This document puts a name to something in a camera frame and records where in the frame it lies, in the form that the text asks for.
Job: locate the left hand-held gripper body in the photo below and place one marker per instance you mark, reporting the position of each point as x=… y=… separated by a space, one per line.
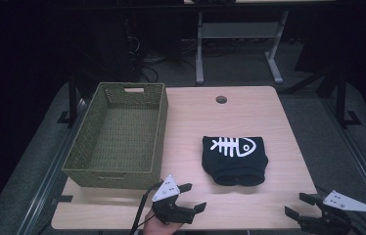
x=166 y=191

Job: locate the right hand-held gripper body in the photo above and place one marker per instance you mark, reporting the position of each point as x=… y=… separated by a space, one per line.
x=331 y=220

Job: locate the black garment with fishbone print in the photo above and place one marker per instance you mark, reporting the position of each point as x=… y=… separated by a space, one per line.
x=233 y=166

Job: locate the olive green woven basket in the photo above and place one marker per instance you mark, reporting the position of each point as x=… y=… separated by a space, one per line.
x=122 y=140

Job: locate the person's left hand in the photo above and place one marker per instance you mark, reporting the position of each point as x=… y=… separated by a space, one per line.
x=158 y=228

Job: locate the black metal stand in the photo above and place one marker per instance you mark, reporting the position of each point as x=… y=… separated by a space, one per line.
x=72 y=98
x=342 y=98

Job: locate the aluminium rail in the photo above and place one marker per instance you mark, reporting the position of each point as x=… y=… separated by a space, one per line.
x=50 y=176
x=357 y=156

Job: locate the black table bracket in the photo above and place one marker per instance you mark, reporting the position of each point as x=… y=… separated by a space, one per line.
x=63 y=198

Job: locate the white metal table frame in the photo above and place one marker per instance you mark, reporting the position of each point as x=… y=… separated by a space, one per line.
x=236 y=31

